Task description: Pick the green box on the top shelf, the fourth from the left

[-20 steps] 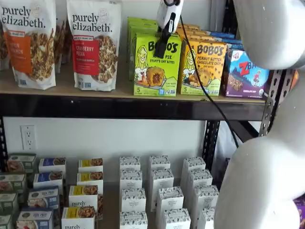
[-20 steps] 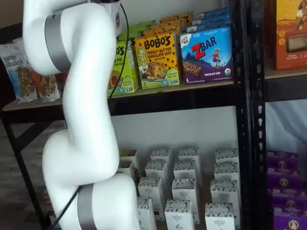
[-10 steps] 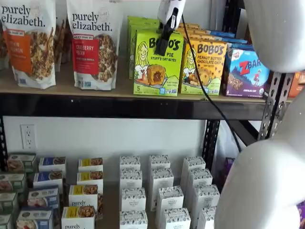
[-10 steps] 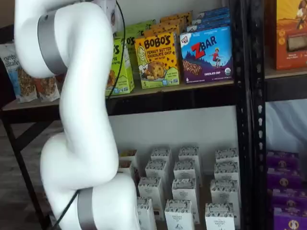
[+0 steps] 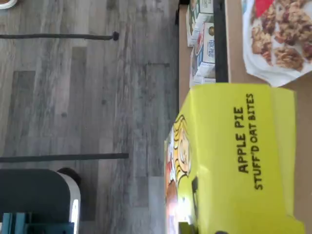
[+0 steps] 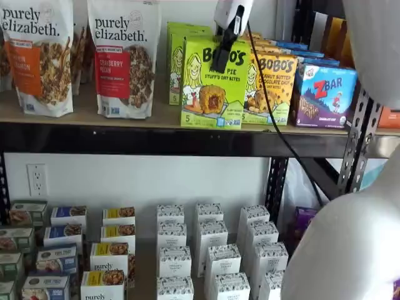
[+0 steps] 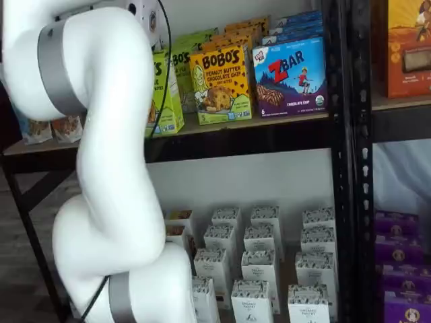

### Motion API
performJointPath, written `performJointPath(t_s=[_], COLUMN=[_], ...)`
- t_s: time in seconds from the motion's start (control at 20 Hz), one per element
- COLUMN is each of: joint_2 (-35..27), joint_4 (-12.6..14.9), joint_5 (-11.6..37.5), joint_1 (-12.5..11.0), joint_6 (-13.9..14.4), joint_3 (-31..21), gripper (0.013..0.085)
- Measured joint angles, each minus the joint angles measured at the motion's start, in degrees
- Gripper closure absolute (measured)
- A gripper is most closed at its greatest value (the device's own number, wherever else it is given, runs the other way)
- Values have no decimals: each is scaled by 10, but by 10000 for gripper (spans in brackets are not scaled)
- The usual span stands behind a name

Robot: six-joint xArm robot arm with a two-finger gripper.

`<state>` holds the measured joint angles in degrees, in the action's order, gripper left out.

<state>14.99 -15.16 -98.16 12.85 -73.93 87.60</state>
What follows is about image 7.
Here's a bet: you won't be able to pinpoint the wooden shelf board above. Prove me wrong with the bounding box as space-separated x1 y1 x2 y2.
371 90 431 112
3 112 329 156

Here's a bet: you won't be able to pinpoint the white plastic sheet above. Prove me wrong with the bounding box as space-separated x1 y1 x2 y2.
372 141 431 215

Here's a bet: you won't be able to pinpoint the purple snack box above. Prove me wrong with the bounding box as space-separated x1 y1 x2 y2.
374 209 421 238
381 263 431 297
383 292 431 323
374 233 426 267

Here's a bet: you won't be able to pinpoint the blue purple Zbar box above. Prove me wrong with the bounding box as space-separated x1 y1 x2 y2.
261 27 325 46
269 19 325 35
276 9 324 26
252 36 329 119

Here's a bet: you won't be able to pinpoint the yellow label granola box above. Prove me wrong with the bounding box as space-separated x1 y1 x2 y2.
164 209 194 231
164 224 198 267

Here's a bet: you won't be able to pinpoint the yellow Bobo's peanut butter box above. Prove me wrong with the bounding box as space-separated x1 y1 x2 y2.
224 15 271 35
201 34 257 102
215 28 265 44
189 46 253 127

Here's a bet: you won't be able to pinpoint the white patterned small boxes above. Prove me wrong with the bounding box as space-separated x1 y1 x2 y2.
161 201 337 323

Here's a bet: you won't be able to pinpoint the black metal shelving rack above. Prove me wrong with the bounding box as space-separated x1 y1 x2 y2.
352 0 431 323
0 0 356 323

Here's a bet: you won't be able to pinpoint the green Bobo's apple pie box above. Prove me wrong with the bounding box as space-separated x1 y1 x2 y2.
170 50 193 114
172 36 211 55
174 28 220 44
147 49 185 136

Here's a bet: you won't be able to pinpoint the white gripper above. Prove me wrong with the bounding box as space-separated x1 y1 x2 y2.
126 0 164 46

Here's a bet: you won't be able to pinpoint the orange snack box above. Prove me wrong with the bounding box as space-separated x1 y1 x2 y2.
383 0 431 100

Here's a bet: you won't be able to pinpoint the white organic pantry box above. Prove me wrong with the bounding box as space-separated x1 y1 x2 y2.
301 207 336 234
203 224 237 257
211 206 242 234
250 205 281 230
300 226 337 257
243 225 275 257
191 275 222 323
295 251 336 291
193 248 228 287
287 283 331 323
240 250 277 287
230 279 271 323

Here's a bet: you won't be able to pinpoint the black cable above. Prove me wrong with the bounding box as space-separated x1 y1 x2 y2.
146 0 173 139
80 273 110 322

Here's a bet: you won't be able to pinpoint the granola bag red label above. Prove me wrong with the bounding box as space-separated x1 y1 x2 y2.
50 114 84 143

